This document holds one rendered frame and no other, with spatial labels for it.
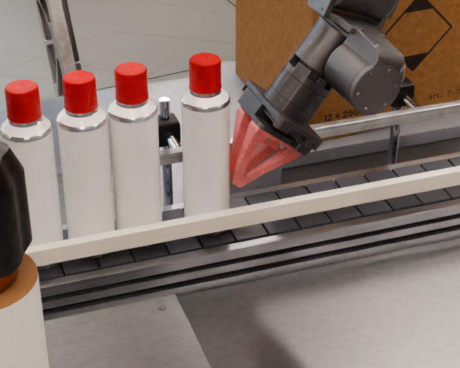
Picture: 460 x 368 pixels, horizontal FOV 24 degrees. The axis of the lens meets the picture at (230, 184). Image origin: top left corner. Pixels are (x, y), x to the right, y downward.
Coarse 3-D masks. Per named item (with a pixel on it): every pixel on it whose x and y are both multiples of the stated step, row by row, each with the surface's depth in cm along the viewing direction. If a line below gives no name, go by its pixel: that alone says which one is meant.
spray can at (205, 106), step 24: (192, 72) 109; (216, 72) 109; (192, 96) 110; (216, 96) 110; (192, 120) 111; (216, 120) 110; (192, 144) 112; (216, 144) 112; (192, 168) 114; (216, 168) 113; (192, 192) 115; (216, 192) 115
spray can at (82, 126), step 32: (64, 96) 106; (96, 96) 107; (64, 128) 106; (96, 128) 106; (64, 160) 109; (96, 160) 108; (64, 192) 112; (96, 192) 110; (96, 224) 112; (96, 256) 114
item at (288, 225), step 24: (408, 168) 130; (432, 168) 130; (288, 192) 126; (312, 192) 126; (432, 192) 126; (456, 192) 126; (168, 216) 121; (312, 216) 121; (336, 216) 121; (360, 216) 121; (192, 240) 117; (216, 240) 117; (240, 240) 118; (72, 264) 113; (96, 264) 113; (120, 264) 114
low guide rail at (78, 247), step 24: (456, 168) 124; (336, 192) 119; (360, 192) 120; (384, 192) 121; (408, 192) 122; (192, 216) 115; (216, 216) 115; (240, 216) 116; (264, 216) 117; (288, 216) 118; (72, 240) 111; (96, 240) 111; (120, 240) 112; (144, 240) 113; (168, 240) 114
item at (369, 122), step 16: (384, 112) 125; (400, 112) 125; (416, 112) 126; (432, 112) 126; (448, 112) 127; (320, 128) 122; (336, 128) 123; (352, 128) 124; (368, 128) 124; (160, 160) 117; (176, 160) 118
